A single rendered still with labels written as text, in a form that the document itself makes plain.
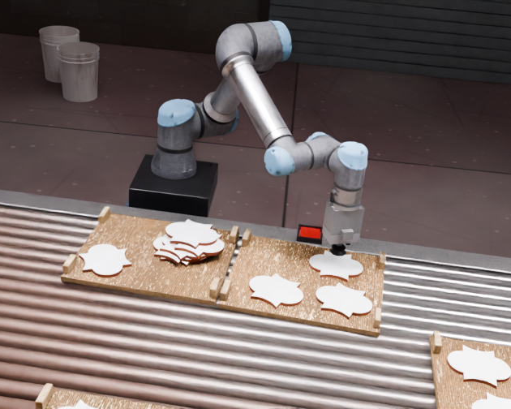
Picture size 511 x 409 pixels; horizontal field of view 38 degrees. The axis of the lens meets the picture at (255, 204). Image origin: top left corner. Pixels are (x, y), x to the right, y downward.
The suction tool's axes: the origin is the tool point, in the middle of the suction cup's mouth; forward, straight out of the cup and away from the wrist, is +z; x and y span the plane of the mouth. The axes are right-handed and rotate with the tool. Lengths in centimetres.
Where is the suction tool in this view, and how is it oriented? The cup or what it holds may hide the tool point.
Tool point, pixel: (337, 251)
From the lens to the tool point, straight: 203.4
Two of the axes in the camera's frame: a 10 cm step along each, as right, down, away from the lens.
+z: -0.8, 8.7, 4.9
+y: 9.6, -0.6, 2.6
